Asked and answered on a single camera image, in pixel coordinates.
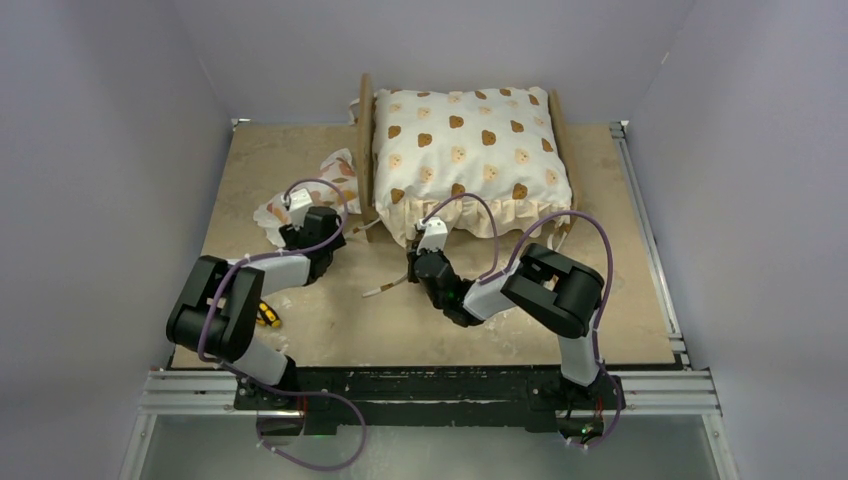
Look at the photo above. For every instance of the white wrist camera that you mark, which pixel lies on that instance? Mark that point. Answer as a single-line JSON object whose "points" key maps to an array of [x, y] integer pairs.
{"points": [[431, 235], [296, 206]]}

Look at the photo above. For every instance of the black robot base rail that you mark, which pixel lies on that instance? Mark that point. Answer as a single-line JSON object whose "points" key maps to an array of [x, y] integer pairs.
{"points": [[535, 398]]}

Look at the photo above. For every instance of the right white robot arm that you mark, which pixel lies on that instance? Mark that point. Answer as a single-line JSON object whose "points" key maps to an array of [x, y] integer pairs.
{"points": [[562, 294]]}

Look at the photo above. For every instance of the yellow black screwdriver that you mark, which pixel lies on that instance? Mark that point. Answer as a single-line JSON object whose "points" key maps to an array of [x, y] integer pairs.
{"points": [[267, 316]]}

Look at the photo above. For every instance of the floral print small pillow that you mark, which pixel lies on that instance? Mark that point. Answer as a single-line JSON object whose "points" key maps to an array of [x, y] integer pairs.
{"points": [[338, 169]]}

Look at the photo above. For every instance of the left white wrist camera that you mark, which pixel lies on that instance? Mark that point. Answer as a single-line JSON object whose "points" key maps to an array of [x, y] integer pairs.
{"points": [[296, 206]]}

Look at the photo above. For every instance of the wooden pet bed frame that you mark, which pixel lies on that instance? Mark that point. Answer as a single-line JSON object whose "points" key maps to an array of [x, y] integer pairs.
{"points": [[364, 152]]}

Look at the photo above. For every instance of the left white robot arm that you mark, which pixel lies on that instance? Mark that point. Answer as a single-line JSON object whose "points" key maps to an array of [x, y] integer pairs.
{"points": [[215, 313]]}

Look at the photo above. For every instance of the aluminium table frame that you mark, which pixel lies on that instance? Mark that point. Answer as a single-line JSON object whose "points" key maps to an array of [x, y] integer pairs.
{"points": [[671, 428]]}

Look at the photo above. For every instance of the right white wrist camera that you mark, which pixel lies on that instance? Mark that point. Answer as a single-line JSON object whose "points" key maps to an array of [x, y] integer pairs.
{"points": [[431, 235]]}

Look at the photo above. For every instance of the bear print white cushion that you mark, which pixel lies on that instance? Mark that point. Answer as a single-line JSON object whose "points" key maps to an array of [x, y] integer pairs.
{"points": [[464, 152]]}

